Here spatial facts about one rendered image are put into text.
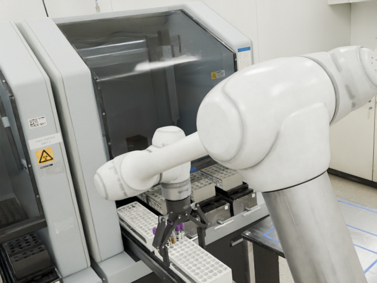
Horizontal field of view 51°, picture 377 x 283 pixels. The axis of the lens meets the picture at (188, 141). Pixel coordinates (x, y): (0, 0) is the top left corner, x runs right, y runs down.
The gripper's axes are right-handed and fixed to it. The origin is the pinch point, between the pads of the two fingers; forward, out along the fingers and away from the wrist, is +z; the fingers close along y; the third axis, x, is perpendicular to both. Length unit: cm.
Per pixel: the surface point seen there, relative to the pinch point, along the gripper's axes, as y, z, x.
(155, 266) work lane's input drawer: -6.7, 6.8, 8.7
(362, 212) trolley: 64, 4, -20
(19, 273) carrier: -45, 2, 31
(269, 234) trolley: 30.2, 3.8, -6.8
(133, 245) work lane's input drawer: -6.7, 6.6, 24.9
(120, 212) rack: -3.5, 0.6, 40.8
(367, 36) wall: 292, -30, 125
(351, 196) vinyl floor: 208, 87, 81
